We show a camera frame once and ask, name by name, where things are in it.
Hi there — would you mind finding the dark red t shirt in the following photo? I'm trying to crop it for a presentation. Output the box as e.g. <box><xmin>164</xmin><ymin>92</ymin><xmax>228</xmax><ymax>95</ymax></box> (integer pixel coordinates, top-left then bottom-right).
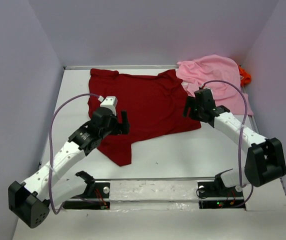
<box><xmin>88</xmin><ymin>68</ymin><xmax>201</xmax><ymax>167</ymax></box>

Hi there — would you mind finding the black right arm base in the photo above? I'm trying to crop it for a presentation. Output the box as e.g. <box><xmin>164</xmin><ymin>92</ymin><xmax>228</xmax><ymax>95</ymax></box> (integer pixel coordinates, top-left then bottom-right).
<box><xmin>195</xmin><ymin>181</ymin><xmax>246</xmax><ymax>210</ymax></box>

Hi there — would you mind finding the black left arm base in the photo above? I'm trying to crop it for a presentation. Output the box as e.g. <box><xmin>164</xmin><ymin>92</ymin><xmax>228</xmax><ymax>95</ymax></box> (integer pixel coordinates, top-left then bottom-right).
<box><xmin>63</xmin><ymin>181</ymin><xmax>111</xmax><ymax>210</ymax></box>

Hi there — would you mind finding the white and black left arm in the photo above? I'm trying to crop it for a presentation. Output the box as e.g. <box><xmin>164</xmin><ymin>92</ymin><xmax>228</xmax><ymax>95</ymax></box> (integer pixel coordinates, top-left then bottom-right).
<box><xmin>8</xmin><ymin>106</ymin><xmax>130</xmax><ymax>229</ymax></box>

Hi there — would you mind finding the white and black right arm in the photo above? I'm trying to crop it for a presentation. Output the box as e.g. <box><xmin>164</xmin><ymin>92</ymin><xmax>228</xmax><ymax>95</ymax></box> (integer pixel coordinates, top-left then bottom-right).
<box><xmin>183</xmin><ymin>88</ymin><xmax>286</xmax><ymax>196</ymax></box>

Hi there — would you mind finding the pink t shirt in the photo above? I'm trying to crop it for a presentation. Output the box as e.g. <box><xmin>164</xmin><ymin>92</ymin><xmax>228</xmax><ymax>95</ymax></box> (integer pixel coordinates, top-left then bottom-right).
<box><xmin>176</xmin><ymin>54</ymin><xmax>245</xmax><ymax>115</ymax></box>

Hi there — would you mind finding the orange cloth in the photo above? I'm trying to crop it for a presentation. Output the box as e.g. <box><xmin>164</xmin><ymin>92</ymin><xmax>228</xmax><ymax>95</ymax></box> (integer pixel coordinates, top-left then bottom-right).
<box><xmin>238</xmin><ymin>65</ymin><xmax>252</xmax><ymax>87</ymax></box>

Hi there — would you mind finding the white cardboard front cover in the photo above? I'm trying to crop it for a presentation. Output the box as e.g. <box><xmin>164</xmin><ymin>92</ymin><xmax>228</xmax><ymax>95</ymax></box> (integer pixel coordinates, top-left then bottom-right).
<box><xmin>13</xmin><ymin>181</ymin><xmax>286</xmax><ymax>240</ymax></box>

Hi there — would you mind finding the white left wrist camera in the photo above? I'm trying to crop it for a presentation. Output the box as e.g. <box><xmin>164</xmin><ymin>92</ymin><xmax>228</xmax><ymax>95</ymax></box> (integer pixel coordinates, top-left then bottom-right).
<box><xmin>98</xmin><ymin>96</ymin><xmax>118</xmax><ymax>116</ymax></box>

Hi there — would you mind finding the white back table rail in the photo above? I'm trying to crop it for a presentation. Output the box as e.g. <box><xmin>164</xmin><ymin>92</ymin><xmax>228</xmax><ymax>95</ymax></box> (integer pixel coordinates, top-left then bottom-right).
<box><xmin>63</xmin><ymin>65</ymin><xmax>178</xmax><ymax>71</ymax></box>

